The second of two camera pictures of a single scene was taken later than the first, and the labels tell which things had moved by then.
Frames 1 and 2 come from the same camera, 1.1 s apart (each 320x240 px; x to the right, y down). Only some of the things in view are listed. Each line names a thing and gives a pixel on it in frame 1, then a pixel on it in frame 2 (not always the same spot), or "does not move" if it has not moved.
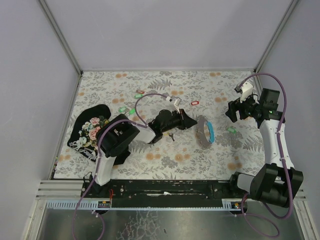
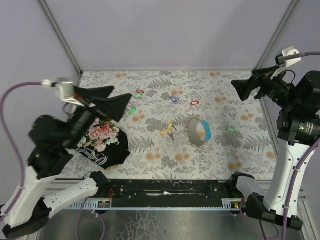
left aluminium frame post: (61, 36) does not move
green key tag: (137, 96) does not move
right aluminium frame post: (275, 38) does not move
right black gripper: (236, 110) -> (261, 81)
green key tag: (232, 130) does not move
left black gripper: (181, 119) -> (89, 104)
